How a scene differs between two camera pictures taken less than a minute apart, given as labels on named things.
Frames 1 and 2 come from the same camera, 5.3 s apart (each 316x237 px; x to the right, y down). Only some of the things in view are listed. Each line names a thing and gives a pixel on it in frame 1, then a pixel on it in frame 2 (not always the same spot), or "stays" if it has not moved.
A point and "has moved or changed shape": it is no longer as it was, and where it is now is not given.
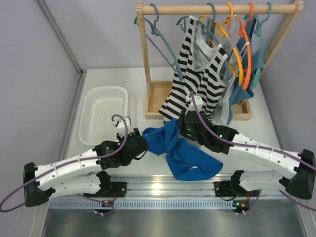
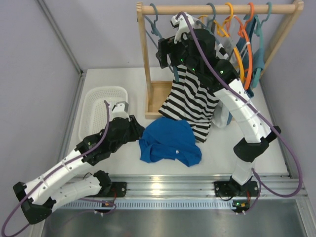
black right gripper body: x=184 y=129 to x=179 y=55
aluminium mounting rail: x=164 y=186 stays
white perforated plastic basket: x=100 y=104 stays
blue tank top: x=185 y=161 has moved or changed shape
